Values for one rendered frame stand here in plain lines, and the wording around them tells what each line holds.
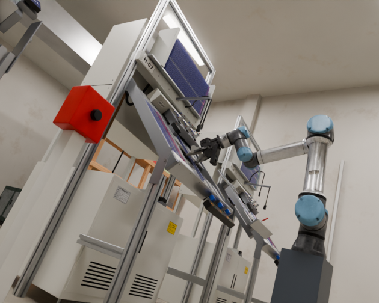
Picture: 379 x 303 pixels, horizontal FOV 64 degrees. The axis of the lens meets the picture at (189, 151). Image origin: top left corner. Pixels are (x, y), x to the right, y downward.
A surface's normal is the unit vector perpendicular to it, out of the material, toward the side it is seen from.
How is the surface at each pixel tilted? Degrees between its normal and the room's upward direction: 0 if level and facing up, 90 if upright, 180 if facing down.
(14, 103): 90
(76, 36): 90
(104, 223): 90
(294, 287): 90
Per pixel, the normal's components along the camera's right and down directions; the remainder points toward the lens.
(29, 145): 0.77, 0.02
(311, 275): -0.55, -0.48
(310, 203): -0.45, -0.35
